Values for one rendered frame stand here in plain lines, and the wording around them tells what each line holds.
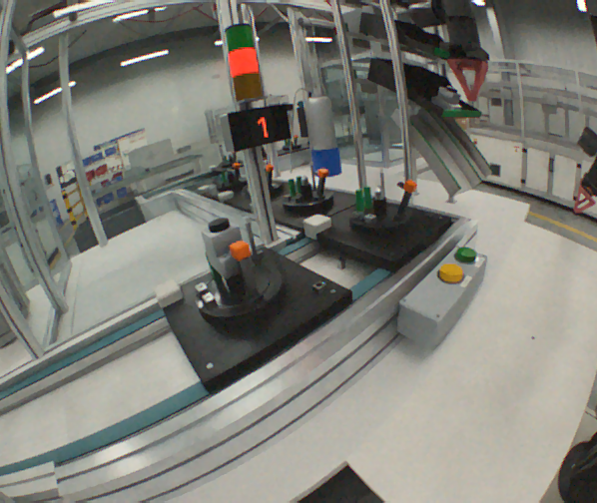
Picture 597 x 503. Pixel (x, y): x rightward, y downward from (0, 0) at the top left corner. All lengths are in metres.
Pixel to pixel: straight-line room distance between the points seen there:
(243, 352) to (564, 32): 9.36
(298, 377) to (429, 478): 0.21
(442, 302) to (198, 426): 0.34
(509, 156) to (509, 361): 4.24
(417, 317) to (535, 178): 4.23
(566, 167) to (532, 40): 5.56
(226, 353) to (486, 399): 0.37
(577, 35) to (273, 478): 9.44
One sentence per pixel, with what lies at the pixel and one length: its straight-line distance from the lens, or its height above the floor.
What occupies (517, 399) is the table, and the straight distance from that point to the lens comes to 0.46.
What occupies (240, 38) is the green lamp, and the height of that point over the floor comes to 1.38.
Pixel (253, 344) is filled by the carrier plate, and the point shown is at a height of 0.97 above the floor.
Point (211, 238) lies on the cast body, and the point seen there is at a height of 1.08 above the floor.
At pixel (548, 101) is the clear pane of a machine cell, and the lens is 4.43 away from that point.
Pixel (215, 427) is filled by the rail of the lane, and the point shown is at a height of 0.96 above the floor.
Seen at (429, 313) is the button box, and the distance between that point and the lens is 0.39.
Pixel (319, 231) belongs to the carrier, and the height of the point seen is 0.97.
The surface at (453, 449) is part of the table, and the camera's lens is 0.39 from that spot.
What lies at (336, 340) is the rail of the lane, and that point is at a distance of 0.35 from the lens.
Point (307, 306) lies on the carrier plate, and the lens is 0.39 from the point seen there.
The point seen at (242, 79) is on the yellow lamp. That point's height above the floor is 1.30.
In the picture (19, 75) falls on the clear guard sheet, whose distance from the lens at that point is 0.57.
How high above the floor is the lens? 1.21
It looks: 27 degrees down
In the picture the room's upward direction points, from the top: 10 degrees counter-clockwise
